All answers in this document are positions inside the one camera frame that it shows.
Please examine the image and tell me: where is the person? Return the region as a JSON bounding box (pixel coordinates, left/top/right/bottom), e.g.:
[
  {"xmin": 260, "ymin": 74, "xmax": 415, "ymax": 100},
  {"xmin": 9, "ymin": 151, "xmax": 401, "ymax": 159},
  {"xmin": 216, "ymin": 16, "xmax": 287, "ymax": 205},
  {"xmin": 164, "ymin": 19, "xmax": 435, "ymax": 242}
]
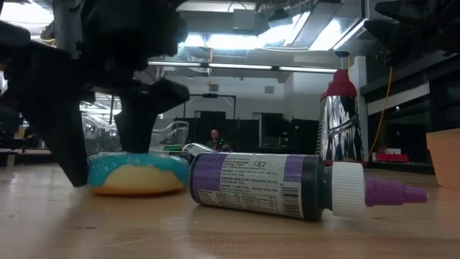
[{"xmin": 205, "ymin": 129, "xmax": 231, "ymax": 153}]

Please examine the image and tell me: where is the orange plastic tray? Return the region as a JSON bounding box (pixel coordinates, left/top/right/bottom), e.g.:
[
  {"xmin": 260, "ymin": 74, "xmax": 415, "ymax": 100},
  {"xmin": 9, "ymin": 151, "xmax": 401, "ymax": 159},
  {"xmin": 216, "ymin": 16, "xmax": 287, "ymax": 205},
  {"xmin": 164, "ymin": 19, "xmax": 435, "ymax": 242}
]
[{"xmin": 425, "ymin": 128, "xmax": 460, "ymax": 191}]

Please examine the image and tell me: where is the red box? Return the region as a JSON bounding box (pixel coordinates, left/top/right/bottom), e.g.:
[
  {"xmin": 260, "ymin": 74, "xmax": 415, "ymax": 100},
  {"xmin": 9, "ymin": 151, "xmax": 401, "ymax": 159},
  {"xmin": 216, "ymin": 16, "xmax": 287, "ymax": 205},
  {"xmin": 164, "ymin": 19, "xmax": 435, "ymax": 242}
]
[{"xmin": 371, "ymin": 147, "xmax": 411, "ymax": 164}]

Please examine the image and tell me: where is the purple food colouring bottle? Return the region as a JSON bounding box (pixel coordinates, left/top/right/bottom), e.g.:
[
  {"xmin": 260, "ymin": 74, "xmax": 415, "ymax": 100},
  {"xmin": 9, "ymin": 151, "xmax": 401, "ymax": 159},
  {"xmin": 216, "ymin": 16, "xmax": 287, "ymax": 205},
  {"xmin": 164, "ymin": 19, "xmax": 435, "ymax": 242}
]
[{"xmin": 188, "ymin": 151, "xmax": 430, "ymax": 222}]

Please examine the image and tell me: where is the hanging yellow cable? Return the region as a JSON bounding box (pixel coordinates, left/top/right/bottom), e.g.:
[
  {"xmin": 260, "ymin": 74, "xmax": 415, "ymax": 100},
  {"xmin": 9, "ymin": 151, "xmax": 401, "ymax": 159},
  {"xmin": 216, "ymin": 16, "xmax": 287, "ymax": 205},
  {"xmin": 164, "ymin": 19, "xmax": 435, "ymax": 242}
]
[{"xmin": 367, "ymin": 65, "xmax": 395, "ymax": 160}]

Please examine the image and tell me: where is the blue frosted toy donut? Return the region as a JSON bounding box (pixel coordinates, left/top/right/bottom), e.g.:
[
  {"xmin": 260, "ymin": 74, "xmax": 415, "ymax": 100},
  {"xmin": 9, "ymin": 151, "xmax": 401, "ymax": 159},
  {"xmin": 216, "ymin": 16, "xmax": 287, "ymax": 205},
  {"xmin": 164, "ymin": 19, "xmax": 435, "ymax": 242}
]
[{"xmin": 86, "ymin": 150, "xmax": 191, "ymax": 197}]

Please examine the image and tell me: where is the clear plastic bin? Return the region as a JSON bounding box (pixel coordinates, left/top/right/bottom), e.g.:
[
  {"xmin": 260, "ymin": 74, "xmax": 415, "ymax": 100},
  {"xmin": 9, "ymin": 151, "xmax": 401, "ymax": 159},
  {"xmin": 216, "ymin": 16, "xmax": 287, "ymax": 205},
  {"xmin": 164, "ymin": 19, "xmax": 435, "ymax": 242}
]
[{"xmin": 80, "ymin": 114, "xmax": 190, "ymax": 154}]

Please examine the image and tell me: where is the ceiling light strip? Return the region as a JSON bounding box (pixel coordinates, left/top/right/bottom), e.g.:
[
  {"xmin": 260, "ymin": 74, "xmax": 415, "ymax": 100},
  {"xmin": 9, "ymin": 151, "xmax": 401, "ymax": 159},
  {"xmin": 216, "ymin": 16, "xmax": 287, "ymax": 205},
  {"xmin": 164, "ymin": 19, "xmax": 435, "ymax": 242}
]
[{"xmin": 147, "ymin": 60, "xmax": 339, "ymax": 75}]

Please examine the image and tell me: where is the black gantry frame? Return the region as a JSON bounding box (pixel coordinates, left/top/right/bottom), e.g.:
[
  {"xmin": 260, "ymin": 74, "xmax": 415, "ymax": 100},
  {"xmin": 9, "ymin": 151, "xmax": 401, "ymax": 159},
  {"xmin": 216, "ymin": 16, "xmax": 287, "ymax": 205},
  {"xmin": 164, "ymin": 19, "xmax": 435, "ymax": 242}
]
[{"xmin": 183, "ymin": 93, "xmax": 238, "ymax": 120}]

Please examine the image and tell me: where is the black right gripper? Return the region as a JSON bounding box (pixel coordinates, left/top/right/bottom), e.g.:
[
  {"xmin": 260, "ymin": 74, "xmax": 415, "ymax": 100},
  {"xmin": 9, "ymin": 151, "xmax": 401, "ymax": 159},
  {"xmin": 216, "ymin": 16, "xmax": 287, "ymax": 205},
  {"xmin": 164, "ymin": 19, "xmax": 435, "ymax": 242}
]
[{"xmin": 363, "ymin": 0, "xmax": 460, "ymax": 66}]

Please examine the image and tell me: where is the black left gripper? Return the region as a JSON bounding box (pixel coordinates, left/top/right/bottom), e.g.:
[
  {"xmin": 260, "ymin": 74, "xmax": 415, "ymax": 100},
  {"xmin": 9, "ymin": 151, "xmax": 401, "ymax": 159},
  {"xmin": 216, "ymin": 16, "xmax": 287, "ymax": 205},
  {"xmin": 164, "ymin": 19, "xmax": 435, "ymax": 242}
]
[{"xmin": 0, "ymin": 0, "xmax": 191, "ymax": 188}]

